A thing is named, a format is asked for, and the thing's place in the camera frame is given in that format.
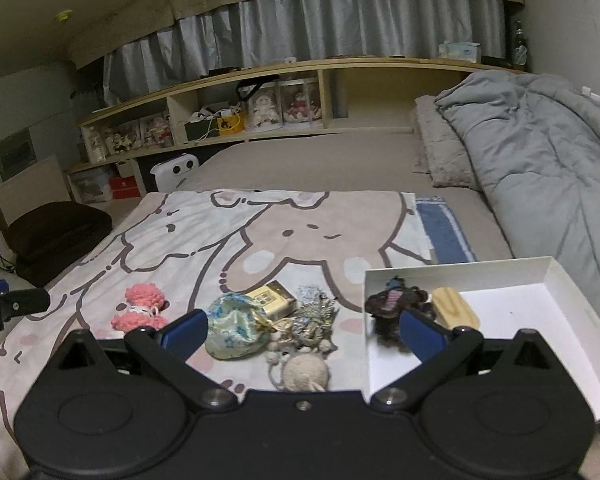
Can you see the cardboard board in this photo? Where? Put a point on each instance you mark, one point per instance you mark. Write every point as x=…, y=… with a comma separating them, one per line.
x=30, y=182

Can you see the tissue box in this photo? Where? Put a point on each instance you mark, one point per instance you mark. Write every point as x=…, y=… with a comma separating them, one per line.
x=459, y=50

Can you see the brown purple crochet piece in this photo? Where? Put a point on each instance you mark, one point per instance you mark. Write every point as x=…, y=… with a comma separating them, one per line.
x=387, y=302

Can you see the glass bottle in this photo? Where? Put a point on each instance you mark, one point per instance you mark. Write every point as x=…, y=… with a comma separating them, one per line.
x=519, y=47

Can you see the yellow bag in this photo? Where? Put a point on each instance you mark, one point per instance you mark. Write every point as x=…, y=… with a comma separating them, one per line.
x=230, y=124

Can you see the pink crochet toy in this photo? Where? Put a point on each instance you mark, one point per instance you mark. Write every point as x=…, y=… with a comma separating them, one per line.
x=140, y=305

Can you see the white heater with eyes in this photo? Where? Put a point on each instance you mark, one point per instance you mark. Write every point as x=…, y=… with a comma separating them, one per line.
x=176, y=172

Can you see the figurine display box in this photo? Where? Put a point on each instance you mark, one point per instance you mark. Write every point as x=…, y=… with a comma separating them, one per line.
x=155, y=131
x=121, y=139

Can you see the long wooden shelf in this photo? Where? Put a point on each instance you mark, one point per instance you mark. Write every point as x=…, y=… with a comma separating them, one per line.
x=300, y=67

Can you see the wall electrical panel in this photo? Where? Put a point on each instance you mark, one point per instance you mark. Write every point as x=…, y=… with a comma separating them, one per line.
x=14, y=156

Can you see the clear storage bin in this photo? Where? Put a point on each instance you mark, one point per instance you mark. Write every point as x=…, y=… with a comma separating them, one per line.
x=92, y=187

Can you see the beige bed mattress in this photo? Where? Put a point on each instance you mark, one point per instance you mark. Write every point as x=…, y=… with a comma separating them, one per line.
x=330, y=160

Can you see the cream crochet ball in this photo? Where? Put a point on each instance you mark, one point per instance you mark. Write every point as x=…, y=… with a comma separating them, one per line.
x=305, y=372

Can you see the red doll display box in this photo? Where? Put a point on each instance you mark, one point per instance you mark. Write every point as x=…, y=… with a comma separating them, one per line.
x=300, y=102

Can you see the yellow ceiling detector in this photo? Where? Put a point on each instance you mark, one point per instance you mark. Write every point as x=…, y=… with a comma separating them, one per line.
x=64, y=15

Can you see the dark green box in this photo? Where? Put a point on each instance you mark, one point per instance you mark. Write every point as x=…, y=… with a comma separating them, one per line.
x=202, y=131

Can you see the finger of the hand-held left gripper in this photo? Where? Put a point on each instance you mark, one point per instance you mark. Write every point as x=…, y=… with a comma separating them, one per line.
x=25, y=302

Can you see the dark brown floor cushion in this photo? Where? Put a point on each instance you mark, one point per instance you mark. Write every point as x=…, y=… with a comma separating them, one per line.
x=55, y=240

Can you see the oval wooden block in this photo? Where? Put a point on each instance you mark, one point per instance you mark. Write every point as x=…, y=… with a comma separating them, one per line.
x=455, y=307

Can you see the cartoon printed blanket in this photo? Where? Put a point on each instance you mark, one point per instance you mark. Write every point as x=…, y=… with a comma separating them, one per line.
x=180, y=240

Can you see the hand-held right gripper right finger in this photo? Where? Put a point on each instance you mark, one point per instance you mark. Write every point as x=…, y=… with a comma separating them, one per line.
x=420, y=334

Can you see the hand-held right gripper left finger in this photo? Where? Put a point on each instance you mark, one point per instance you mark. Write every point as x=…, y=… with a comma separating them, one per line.
x=185, y=334

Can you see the gold packet box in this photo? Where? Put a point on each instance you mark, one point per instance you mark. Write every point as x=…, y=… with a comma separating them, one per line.
x=270, y=299

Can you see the grey duvet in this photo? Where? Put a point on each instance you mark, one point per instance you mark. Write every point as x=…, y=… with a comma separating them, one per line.
x=540, y=160

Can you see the white cardboard box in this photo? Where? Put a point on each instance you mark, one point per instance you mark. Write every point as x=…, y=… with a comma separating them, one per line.
x=530, y=320

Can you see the grey curtain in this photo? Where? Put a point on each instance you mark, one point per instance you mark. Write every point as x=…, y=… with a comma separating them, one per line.
x=330, y=20

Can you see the cream doll display box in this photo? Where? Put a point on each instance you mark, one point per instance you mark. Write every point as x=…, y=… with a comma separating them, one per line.
x=263, y=106

